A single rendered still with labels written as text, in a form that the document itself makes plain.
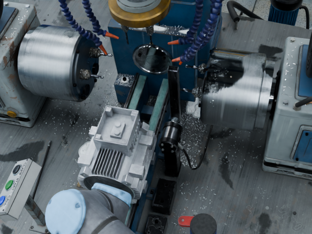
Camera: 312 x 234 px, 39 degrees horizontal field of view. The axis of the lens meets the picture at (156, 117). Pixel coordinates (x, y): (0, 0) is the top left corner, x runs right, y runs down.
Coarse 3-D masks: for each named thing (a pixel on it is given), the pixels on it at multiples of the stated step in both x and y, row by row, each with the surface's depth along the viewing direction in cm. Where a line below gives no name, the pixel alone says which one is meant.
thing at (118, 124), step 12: (120, 108) 128; (108, 120) 130; (120, 120) 129; (132, 120) 129; (96, 132) 124; (108, 132) 127; (120, 132) 125; (132, 132) 124; (96, 144) 125; (108, 144) 123; (120, 144) 121; (132, 144) 126
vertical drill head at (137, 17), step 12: (108, 0) 127; (120, 0) 123; (132, 0) 122; (144, 0) 122; (156, 0) 123; (168, 0) 125; (120, 12) 124; (132, 12) 123; (144, 12) 123; (156, 12) 123; (168, 12) 126; (132, 24) 123; (144, 24) 123
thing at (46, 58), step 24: (24, 48) 145; (48, 48) 143; (72, 48) 141; (96, 48) 152; (24, 72) 145; (48, 72) 143; (72, 72) 142; (96, 72) 160; (48, 96) 152; (72, 96) 147
